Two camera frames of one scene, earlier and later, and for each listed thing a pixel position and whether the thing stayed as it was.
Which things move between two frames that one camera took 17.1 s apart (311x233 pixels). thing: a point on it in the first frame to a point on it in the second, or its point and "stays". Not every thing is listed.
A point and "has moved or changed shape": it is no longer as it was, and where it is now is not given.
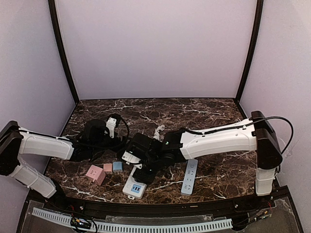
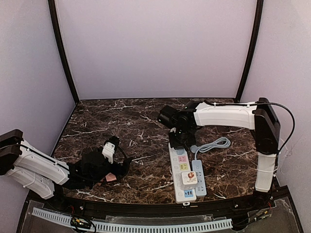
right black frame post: [259, 9] stays
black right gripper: [143, 173] to [180, 141]
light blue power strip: [189, 175] to [198, 168]
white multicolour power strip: [132, 188] to [180, 162]
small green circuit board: [80, 223] stays
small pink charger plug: [108, 167] has moved or changed shape
